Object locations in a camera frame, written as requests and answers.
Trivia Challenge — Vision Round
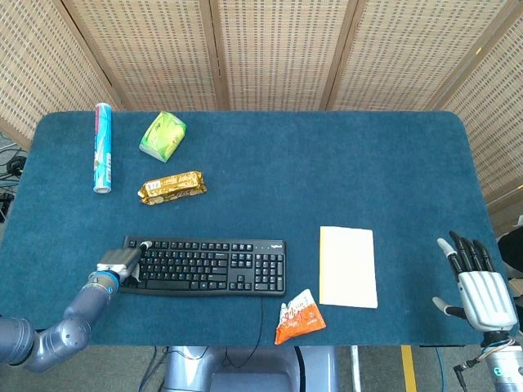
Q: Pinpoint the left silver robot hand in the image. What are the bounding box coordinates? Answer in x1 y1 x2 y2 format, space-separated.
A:
96 240 152 289

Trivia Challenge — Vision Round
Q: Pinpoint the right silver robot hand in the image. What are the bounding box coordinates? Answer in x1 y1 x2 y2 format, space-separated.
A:
431 230 518 332

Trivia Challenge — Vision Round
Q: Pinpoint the black computer keyboard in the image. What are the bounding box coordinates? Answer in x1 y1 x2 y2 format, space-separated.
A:
118 235 287 297

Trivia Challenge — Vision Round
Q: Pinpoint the black chair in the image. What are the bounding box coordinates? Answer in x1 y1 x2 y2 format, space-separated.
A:
495 229 523 278

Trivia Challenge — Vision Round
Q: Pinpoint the gold biscuit packet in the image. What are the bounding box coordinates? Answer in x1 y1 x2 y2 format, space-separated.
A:
136 171 208 207

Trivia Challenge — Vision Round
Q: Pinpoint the blue cling film roll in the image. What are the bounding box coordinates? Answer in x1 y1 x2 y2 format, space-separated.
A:
92 102 114 194

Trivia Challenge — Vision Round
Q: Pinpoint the green tissue pack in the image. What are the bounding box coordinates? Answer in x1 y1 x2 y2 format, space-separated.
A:
138 110 188 164

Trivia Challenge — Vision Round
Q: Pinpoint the white notepad with yellow spine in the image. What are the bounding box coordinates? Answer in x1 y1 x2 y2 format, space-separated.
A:
319 225 379 310

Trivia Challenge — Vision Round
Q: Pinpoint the white table leg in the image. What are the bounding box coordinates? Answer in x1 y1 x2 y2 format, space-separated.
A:
350 345 364 392

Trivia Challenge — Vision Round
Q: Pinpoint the grey robot torso base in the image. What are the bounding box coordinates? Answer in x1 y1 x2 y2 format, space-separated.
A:
161 345 340 392

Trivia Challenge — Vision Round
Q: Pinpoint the blue felt table cover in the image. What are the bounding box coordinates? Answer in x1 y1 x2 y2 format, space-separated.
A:
0 109 502 348

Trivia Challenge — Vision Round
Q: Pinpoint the orange and white snack packet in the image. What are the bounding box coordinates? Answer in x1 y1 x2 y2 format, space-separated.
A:
274 288 327 346

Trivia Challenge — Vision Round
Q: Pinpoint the woven bamboo folding screen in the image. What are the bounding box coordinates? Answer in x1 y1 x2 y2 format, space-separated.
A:
0 0 523 216

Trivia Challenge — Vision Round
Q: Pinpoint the black cable with plug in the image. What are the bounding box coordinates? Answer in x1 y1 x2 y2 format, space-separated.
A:
452 354 494 388

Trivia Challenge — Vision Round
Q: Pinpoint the thin blue cable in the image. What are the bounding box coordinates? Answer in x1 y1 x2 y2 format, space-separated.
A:
434 346 449 392
137 346 169 390

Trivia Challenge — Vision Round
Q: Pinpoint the black cable bundle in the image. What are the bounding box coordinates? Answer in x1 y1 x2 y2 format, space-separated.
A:
0 140 29 224

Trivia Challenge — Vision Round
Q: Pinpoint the thin black cable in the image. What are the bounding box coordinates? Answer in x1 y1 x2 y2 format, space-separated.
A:
222 299 265 368

